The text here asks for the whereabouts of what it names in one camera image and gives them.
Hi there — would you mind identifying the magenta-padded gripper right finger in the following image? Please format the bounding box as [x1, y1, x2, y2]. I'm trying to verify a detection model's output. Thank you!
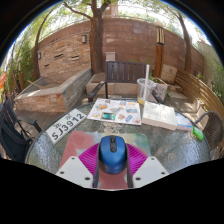
[123, 143, 170, 189]

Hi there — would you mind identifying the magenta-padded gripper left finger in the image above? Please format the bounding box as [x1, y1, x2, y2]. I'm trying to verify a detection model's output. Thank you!
[54, 143, 102, 189]

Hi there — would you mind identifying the blue and black computer mouse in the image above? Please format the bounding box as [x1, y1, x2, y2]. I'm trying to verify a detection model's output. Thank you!
[98, 134, 128, 175]

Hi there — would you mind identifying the red floral mouse pad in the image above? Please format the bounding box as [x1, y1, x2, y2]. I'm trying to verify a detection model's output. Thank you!
[59, 130, 152, 190]

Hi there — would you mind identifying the white number plate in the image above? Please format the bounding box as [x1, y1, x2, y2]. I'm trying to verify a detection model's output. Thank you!
[44, 108, 88, 145]

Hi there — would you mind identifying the open white book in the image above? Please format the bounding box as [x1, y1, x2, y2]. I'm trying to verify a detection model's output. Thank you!
[141, 100, 179, 131]

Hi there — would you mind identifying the printed picture sheet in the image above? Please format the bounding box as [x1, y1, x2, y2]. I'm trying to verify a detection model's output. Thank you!
[86, 97, 143, 126]

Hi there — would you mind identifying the small pale notebook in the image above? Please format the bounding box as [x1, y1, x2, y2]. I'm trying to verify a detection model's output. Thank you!
[174, 113, 194, 132]

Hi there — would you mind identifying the clear plastic cup with straw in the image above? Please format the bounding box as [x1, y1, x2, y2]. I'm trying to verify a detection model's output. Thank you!
[136, 64, 157, 106]

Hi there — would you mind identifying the raised stone planter bed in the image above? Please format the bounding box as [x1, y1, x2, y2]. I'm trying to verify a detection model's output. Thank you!
[13, 67, 93, 113]

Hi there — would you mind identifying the black metal chair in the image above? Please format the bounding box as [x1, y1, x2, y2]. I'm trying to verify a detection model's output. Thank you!
[0, 96, 43, 164]

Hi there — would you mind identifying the dark wooden slatted chair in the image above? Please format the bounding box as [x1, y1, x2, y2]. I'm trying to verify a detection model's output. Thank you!
[87, 60, 166, 105]

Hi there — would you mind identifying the beige stone block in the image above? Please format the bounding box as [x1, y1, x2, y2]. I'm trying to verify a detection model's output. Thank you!
[161, 63, 178, 85]

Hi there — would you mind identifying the curved wooden bench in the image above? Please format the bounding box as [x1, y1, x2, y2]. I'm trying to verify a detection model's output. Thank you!
[174, 69, 224, 121]

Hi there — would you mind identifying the large tree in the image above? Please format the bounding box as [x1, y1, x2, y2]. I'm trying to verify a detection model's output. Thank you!
[63, 0, 118, 75]

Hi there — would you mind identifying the thin tree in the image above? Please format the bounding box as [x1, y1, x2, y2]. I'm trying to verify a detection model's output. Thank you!
[174, 11, 194, 74]

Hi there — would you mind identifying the wooden garden lamp post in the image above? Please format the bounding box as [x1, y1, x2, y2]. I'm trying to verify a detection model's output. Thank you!
[153, 21, 166, 79]

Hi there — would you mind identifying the grey wall utility box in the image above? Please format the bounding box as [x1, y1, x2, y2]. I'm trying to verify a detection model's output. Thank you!
[105, 51, 117, 62]

